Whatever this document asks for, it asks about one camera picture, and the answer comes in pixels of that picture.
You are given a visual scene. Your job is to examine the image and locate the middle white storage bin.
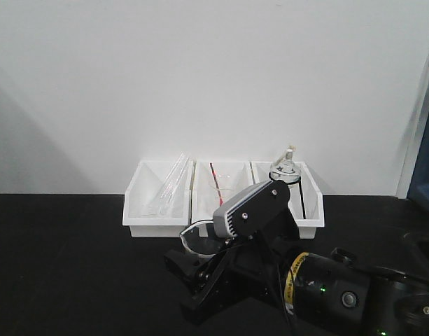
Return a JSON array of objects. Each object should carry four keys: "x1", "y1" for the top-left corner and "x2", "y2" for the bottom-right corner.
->
[{"x1": 190, "y1": 161, "x2": 254, "y2": 223}]

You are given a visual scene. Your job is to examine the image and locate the glass test tubes bundle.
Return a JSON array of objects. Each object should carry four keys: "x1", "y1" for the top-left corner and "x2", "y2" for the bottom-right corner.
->
[{"x1": 143, "y1": 153, "x2": 190, "y2": 217}]

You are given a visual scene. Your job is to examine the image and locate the red glass stirring rod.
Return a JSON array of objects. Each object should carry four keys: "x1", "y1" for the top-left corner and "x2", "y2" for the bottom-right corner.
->
[{"x1": 209, "y1": 162, "x2": 224, "y2": 206}]

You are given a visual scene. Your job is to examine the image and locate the black wire tripod stand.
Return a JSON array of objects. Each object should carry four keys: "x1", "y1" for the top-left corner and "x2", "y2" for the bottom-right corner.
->
[{"x1": 268, "y1": 171, "x2": 307, "y2": 219}]

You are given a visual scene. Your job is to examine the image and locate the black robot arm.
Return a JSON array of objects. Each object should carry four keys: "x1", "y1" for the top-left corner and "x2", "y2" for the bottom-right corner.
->
[{"x1": 164, "y1": 209, "x2": 429, "y2": 335}]

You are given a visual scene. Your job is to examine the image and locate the white storage bin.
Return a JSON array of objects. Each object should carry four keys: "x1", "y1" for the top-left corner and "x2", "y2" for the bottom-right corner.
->
[
  {"x1": 190, "y1": 161, "x2": 254, "y2": 223},
  {"x1": 122, "y1": 160, "x2": 194, "y2": 237},
  {"x1": 250, "y1": 160, "x2": 326, "y2": 240}
]

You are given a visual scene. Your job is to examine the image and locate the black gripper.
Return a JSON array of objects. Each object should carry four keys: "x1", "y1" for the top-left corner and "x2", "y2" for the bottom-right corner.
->
[{"x1": 164, "y1": 228, "x2": 301, "y2": 324}]

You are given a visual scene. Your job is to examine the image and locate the clear beaker in bin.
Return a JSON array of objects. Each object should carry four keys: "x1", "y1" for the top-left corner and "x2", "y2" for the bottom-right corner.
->
[{"x1": 208, "y1": 186, "x2": 234, "y2": 209}]

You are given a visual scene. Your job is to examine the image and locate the black camera cable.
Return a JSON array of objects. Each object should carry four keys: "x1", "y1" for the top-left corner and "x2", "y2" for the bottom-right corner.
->
[{"x1": 266, "y1": 237, "x2": 299, "y2": 336}]

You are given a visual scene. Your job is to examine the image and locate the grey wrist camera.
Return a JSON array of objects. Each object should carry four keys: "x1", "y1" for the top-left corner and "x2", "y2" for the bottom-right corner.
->
[{"x1": 213, "y1": 180, "x2": 299, "y2": 239}]

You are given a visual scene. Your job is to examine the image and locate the left white storage bin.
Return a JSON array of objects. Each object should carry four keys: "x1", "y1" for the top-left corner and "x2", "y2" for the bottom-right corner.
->
[{"x1": 122, "y1": 160, "x2": 194, "y2": 237}]

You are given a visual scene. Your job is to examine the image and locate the right white storage bin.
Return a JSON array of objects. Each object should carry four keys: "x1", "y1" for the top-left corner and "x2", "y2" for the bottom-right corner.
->
[{"x1": 250, "y1": 160, "x2": 326, "y2": 240}]

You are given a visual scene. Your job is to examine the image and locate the clear glass beaker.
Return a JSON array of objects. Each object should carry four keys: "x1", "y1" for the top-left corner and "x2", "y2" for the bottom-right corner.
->
[{"x1": 179, "y1": 220, "x2": 224, "y2": 259}]

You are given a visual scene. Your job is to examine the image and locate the glass alcohol lamp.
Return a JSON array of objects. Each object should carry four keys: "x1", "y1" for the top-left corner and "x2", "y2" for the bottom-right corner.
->
[{"x1": 269, "y1": 146, "x2": 301, "y2": 185}]

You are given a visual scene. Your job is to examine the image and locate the blue cabinet at right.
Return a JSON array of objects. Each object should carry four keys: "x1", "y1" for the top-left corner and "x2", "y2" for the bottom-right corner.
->
[{"x1": 406, "y1": 52, "x2": 429, "y2": 214}]

